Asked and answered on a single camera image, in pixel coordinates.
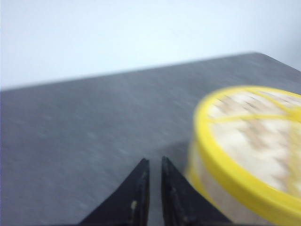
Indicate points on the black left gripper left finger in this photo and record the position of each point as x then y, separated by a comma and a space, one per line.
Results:
128, 205

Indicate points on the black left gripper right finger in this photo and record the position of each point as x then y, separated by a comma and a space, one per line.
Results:
182, 205

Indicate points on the woven bamboo steamer lid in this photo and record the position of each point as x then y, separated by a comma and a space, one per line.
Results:
252, 136

